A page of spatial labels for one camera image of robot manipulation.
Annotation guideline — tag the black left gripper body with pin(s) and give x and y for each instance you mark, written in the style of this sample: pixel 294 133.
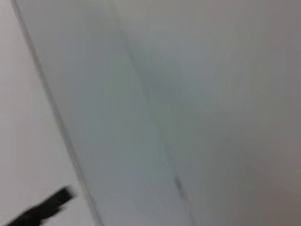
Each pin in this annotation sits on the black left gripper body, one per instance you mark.
pixel 26 219

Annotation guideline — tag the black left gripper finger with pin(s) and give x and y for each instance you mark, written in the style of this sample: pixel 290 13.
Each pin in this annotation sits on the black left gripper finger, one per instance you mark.
pixel 58 199

